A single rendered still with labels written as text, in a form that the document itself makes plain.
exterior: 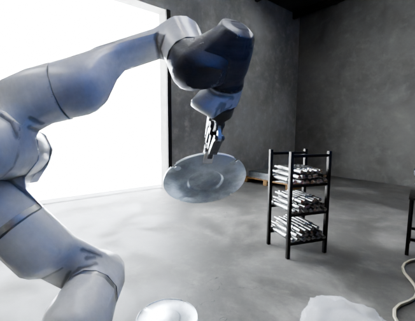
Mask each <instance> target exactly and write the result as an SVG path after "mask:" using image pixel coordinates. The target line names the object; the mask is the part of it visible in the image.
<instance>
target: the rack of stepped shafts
mask: <svg viewBox="0 0 415 321"><path fill-rule="evenodd" d="M307 153H308V149H304V151H302V152H273V150H272V149H271V150H269V178H268V200H267V242H266V243H267V244H268V245H270V244H271V232H276V233H278V234H279V235H280V236H282V237H284V238H285V239H286V252H285V258H286V259H290V246H293V245H301V244H305V243H313V242H318V241H322V252H323V253H326V252H327V234H328V212H329V200H330V178H331V166H332V151H327V153H324V154H307ZM281 154H289V165H284V166H283V165H278V166H277V165H275V168H278V169H277V170H274V169H273V155H281ZM294 154H300V155H294ZM299 157H303V165H301V164H294V158H299ZM308 157H327V168H326V174H323V173H322V172H323V170H322V169H318V168H315V167H312V166H308V165H307V158H308ZM272 172H275V173H276V174H272ZM321 177H322V178H321ZM273 181H283V182H287V183H288V190H286V191H284V190H283V191H281V190H279V191H275V193H277V194H278V196H277V197H276V196H273V198H275V199H274V200H272V182H273ZM296 183H299V184H296ZM293 184H294V185H293ZM323 185H325V203H323V202H320V201H321V198H320V197H316V196H315V195H312V194H309V193H307V192H306V187H314V186H323ZM297 187H302V191H301V190H293V188H297ZM272 207H279V208H281V209H284V210H286V211H287V214H286V215H284V217H282V216H279V217H277V216H274V218H275V219H277V220H276V222H275V221H273V220H272V221H271V210H272ZM323 213H324V216H323V232H322V231H321V230H319V228H320V227H319V226H318V225H315V224H313V223H312V222H311V221H308V220H306V219H305V216H306V215H317V214H323ZM271 223H273V224H272V225H271ZM322 233H323V234H322ZM300 240H301V241H300Z"/></svg>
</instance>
